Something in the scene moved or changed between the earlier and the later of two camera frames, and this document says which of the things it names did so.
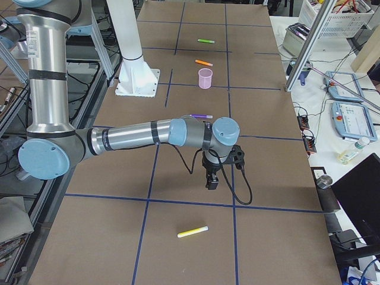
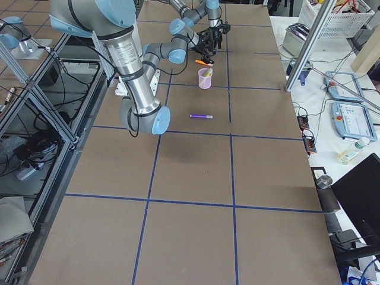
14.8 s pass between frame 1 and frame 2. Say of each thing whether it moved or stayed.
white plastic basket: stayed
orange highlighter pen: stayed
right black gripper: moved
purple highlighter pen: stayed
